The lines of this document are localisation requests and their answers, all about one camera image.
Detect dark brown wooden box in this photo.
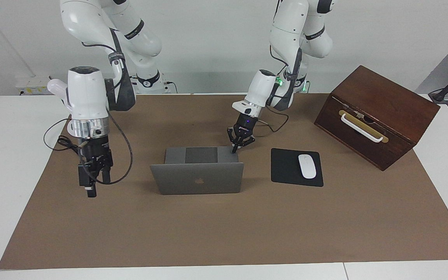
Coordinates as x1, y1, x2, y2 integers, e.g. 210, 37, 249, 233
314, 65, 441, 172

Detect black mouse pad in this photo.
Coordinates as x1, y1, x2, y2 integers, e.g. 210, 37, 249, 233
271, 148, 324, 187

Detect brass handle backing plate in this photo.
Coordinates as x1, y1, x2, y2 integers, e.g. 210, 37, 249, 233
338, 110, 389, 144

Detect white desk lamp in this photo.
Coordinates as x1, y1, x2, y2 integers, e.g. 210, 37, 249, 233
47, 79, 73, 125

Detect white box handle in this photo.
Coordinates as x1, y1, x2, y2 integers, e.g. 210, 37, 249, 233
341, 113, 384, 143

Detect white wall power strip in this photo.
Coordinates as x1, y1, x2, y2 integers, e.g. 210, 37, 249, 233
15, 75, 51, 96

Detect black lamp power cord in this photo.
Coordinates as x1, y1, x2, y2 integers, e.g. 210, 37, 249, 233
44, 118, 88, 169

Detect brown paper table mat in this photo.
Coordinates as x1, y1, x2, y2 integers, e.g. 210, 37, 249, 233
0, 93, 448, 270

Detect white computer mouse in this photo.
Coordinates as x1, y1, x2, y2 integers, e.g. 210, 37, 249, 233
298, 154, 317, 179

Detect silver apple laptop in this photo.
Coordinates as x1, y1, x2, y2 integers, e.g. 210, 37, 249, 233
149, 146, 245, 195

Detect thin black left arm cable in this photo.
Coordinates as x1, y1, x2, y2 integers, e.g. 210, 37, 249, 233
257, 105, 290, 133

